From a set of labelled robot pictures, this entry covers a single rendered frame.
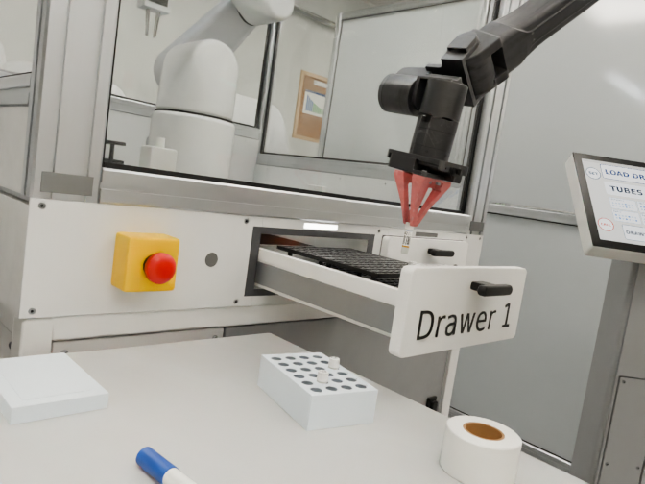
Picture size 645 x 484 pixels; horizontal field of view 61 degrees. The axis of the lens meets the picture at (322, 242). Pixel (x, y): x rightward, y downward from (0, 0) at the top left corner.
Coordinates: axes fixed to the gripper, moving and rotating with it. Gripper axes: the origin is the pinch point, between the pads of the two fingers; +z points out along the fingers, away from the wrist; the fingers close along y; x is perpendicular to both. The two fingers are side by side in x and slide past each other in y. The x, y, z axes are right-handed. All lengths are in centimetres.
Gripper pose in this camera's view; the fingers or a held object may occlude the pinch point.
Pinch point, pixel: (411, 219)
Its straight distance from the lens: 80.7
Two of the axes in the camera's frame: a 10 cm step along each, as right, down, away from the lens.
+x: -7.4, -0.5, -6.7
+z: -2.3, 9.6, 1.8
